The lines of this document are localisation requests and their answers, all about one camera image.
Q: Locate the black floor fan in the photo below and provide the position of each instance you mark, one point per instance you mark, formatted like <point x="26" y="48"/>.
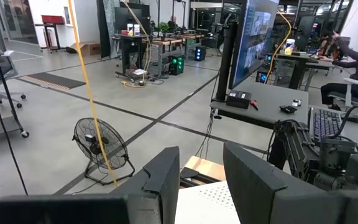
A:
<point x="98" y="143"/>

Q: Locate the black office desk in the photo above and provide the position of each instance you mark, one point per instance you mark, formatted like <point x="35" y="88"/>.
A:
<point x="297" y="59"/>

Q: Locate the white office chair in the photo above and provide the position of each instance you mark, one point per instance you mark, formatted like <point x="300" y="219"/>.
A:
<point x="351" y="84"/>

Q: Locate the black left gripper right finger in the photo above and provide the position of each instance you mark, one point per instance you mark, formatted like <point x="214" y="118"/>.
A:
<point x="253" y="186"/>

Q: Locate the black aluminium table frame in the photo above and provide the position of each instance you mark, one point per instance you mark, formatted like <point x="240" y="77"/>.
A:
<point x="194" y="182"/>

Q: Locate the white perforated metal shelf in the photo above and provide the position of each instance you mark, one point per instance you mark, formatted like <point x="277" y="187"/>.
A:
<point x="204" y="205"/>

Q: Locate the wooden work table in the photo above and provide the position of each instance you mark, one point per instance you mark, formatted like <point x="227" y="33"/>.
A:
<point x="166" y="41"/>

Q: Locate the black standing desk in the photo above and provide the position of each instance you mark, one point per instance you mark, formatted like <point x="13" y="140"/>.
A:
<point x="129" y="46"/>

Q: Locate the black hanging curtain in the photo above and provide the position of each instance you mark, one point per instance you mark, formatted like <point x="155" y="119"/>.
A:
<point x="104" y="28"/>

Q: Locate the green potted plant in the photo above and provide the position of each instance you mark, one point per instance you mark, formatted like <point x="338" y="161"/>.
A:
<point x="163" y="27"/>

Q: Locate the white wipes canister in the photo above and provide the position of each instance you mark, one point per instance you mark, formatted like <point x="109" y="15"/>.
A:
<point x="289" y="46"/>

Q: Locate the black stand table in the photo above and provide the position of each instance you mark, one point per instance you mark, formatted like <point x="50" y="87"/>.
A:
<point x="46" y="37"/>

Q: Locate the large computer monitor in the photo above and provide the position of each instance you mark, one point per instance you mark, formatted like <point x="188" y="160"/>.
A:
<point x="253" y="40"/>

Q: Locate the dark floor mat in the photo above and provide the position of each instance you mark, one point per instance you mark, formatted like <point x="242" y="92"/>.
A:
<point x="57" y="81"/>

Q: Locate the red hand tool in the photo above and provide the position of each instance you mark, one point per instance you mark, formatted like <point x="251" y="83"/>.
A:
<point x="254" y="105"/>

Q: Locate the white labelled bottle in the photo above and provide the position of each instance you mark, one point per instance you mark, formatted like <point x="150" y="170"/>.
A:
<point x="130" y="29"/>
<point x="137" y="30"/>

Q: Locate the brown cardboard box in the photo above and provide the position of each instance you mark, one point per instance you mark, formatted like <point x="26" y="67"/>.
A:
<point x="89" y="49"/>

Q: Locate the black monitor back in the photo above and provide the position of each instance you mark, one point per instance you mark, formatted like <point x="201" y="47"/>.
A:
<point x="126" y="15"/>

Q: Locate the grey monitor desk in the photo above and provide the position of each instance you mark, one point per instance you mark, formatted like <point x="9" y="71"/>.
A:
<point x="269" y="99"/>

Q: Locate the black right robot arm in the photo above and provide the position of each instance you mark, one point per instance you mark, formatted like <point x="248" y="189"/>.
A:
<point x="294" y="149"/>

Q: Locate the black monitor pole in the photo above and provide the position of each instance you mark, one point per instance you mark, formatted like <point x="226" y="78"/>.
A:
<point x="227" y="62"/>

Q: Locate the blue-lit computer tower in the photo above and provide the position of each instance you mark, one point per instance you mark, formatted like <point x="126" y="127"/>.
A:
<point x="200" y="53"/>
<point x="262" y="77"/>

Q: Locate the red storage bin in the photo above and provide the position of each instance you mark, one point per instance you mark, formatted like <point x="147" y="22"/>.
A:
<point x="53" y="19"/>

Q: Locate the small silver desk gadget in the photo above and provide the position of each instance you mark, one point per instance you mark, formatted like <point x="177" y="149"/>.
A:
<point x="297" y="102"/>

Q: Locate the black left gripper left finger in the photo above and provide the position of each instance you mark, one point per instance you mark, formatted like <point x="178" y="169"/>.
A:
<point x="163" y="186"/>

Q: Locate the black labelled device box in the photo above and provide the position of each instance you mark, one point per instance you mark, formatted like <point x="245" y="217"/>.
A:
<point x="238" y="100"/>

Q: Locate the black computer keyboard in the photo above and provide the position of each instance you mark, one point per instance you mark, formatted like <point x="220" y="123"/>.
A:
<point x="323" y="124"/>

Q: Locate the green-lit computer tower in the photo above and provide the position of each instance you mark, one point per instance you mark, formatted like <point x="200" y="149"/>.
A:
<point x="176" y="63"/>

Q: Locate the small black desk gadget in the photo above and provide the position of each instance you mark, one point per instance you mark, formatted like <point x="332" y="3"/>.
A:
<point x="287" y="109"/>

